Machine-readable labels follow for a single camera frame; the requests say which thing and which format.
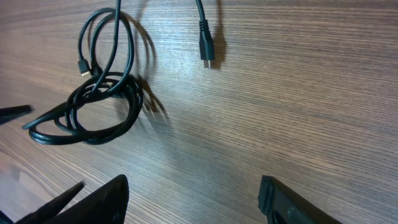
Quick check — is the thin black usb cable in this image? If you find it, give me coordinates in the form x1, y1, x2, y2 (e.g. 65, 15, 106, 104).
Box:
76, 0, 216, 97

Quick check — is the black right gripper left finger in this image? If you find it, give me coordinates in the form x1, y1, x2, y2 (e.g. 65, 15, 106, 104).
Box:
14, 174, 130, 224

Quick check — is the thick black cable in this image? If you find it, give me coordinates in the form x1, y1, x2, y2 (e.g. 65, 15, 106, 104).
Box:
21, 72, 144, 146

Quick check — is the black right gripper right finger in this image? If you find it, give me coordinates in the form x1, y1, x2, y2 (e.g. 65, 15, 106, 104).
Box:
258, 175, 340, 224

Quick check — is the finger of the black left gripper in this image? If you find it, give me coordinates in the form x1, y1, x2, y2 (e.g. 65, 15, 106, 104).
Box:
0, 105, 33, 124

